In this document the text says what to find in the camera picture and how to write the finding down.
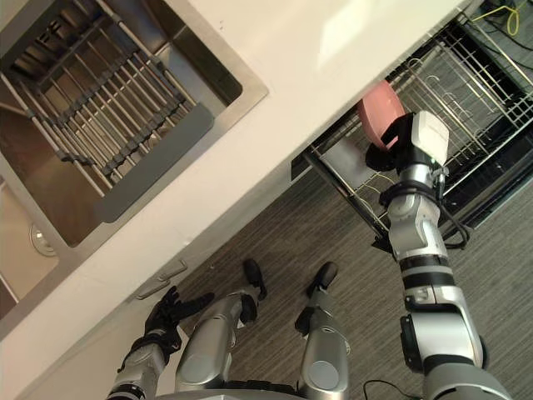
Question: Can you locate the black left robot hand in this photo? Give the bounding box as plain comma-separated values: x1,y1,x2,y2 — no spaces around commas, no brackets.
143,285,216,337

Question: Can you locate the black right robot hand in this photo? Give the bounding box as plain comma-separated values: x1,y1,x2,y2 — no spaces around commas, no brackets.
365,110,452,173

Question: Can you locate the pink cup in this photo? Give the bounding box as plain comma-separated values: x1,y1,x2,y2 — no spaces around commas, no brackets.
356,80,406,151

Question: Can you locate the black dishwasher door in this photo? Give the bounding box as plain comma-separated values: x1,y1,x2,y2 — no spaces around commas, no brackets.
436,24,533,229

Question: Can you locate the round sink drain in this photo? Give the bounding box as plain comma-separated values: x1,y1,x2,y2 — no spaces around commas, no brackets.
28,222,57,256

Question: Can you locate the stainless steel sink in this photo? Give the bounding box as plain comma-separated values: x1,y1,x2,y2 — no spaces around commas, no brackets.
0,0,270,323

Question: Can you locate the dark left robot foot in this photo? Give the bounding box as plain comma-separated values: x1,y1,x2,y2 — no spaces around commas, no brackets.
242,257,269,300

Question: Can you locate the dark robot foot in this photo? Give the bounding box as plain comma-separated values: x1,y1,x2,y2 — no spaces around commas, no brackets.
242,257,269,300
306,261,339,298

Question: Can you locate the silver robot torso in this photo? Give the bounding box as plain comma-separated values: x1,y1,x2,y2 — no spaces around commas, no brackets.
157,377,301,400

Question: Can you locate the dark right robot foot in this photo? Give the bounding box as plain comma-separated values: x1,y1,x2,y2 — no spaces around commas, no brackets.
306,261,339,298

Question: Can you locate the silver right robot leg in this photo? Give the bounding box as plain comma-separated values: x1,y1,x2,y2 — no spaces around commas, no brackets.
294,287,351,400

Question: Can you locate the grey roll-up drying rack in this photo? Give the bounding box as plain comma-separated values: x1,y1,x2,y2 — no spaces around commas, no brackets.
0,12,216,225

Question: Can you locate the white cabinet handle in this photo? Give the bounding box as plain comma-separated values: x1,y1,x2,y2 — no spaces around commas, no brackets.
157,259,188,282
136,280,172,301

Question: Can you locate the wire dishwasher rack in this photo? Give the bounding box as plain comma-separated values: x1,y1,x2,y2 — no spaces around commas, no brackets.
302,18,533,237

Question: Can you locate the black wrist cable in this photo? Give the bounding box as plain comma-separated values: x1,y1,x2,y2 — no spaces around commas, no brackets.
431,165,471,252

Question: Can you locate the black floor cable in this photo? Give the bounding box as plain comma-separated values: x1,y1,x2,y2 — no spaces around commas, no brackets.
361,378,422,400
478,0,533,76

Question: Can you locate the yellow cable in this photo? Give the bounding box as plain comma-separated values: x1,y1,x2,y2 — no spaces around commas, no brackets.
469,0,522,38

